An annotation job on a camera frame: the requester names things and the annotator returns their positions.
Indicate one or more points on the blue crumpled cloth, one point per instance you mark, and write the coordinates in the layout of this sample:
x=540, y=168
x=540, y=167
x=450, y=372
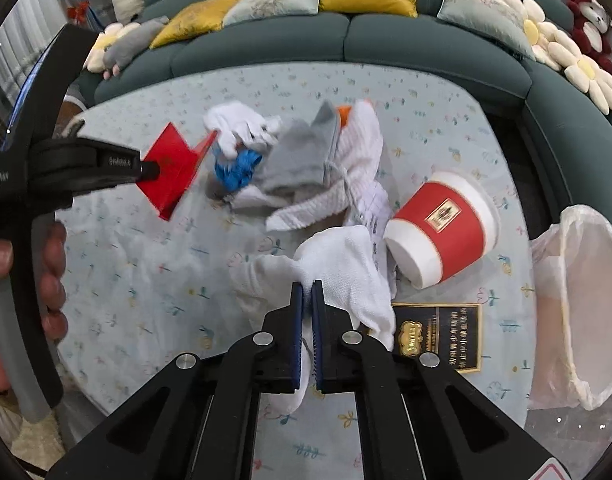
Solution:
x=238, y=167

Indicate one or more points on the light blue floral tablecloth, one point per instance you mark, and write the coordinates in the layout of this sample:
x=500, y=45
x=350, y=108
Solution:
x=136, y=260

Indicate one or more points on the white knit glove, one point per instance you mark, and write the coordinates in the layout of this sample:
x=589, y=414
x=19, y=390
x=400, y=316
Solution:
x=341, y=265

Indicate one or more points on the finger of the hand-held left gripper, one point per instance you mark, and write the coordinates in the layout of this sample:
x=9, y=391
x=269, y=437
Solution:
x=121, y=164

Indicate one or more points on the teal sectional sofa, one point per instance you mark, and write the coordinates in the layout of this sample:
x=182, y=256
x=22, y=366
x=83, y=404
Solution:
x=266, y=45

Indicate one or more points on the grey sock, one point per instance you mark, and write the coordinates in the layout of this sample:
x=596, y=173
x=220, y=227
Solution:
x=296, y=155

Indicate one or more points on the person's left hand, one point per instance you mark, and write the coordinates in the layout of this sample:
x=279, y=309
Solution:
x=53, y=270

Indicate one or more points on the trash bin with white bag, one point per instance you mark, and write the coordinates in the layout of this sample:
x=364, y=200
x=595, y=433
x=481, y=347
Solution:
x=586, y=310

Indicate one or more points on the black and gold box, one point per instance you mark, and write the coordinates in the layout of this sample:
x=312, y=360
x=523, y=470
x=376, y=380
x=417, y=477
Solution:
x=451, y=335

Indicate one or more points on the small yellow embroidered cushion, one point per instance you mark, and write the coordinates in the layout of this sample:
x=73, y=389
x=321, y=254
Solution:
x=201, y=17

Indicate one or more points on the small daisy flower cushion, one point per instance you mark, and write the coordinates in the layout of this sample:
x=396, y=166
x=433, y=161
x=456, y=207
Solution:
x=98, y=52

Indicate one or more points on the orange crumpled wrapper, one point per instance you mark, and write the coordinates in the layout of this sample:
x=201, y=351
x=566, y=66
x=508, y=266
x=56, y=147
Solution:
x=343, y=115

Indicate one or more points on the beige fluffy rug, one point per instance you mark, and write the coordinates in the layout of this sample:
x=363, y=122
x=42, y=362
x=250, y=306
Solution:
x=36, y=445

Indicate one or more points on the white printed receipt paper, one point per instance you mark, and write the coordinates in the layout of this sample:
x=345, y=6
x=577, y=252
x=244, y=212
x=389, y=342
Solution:
x=376, y=210

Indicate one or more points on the red paper piece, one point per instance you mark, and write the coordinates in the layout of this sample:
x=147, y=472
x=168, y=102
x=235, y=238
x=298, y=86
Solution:
x=171, y=170

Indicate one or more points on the white waffle towel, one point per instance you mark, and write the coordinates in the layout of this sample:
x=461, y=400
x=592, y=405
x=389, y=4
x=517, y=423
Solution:
x=358, y=150

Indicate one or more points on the white daisy flower cushion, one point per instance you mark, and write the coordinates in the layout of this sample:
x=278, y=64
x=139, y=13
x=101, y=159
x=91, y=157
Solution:
x=586, y=72
x=532, y=27

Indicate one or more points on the red curtain bow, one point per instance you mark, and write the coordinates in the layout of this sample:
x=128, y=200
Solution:
x=78, y=11

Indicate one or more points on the white crumpled tissue on table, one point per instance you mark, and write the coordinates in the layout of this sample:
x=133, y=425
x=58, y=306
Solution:
x=231, y=125

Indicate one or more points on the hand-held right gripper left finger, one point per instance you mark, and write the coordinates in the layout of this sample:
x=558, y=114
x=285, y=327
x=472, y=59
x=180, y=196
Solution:
x=297, y=320

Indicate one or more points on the dark red teddy bear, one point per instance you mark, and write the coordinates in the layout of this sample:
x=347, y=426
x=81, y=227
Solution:
x=588, y=7

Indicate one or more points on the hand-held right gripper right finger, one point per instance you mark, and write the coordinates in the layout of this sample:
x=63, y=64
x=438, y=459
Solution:
x=318, y=320

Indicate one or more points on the grey plush toy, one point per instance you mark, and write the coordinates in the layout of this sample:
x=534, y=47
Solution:
x=131, y=42

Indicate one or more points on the red and white paper cup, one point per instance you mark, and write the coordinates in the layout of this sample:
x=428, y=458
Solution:
x=436, y=240

